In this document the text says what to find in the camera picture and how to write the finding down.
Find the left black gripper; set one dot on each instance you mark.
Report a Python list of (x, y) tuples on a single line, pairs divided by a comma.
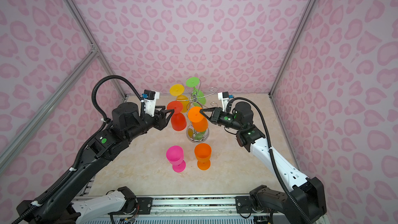
[(161, 120)]

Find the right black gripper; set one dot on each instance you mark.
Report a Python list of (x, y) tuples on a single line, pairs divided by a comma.
[(214, 120)]

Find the orange wine glass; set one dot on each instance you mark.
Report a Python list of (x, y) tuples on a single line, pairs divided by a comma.
[(203, 154), (200, 124)]

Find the pink wine glass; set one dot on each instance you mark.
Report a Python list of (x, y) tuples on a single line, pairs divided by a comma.
[(175, 156)]

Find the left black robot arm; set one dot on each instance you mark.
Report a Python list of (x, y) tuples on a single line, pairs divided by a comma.
[(56, 206)]

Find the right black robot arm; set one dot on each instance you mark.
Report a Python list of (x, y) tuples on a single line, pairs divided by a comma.
[(302, 199)]

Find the red wine glass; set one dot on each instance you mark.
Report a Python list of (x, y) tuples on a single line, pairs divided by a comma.
[(178, 120)]

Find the yellow wine glass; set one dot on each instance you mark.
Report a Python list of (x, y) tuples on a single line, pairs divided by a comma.
[(177, 90)]

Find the green wine glass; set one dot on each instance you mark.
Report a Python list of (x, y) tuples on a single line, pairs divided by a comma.
[(197, 97)]

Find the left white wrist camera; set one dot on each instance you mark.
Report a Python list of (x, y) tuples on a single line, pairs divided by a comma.
[(150, 98)]

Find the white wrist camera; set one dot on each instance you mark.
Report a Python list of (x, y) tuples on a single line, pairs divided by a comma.
[(150, 98), (224, 97)]

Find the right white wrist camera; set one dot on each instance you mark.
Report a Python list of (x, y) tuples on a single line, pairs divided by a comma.
[(224, 97)]

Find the chrome wire glass rack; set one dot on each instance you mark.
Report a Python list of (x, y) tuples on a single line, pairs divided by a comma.
[(193, 135)]

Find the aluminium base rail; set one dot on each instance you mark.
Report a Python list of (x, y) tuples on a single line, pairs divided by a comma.
[(184, 209)]

